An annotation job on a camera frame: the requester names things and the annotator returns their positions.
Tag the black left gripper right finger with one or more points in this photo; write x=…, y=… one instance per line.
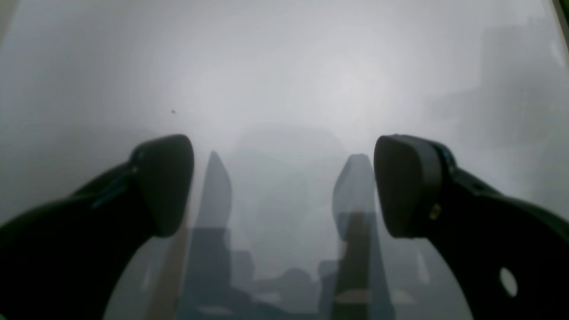
x=510, y=257

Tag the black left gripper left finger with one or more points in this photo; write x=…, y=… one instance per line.
x=62, y=260

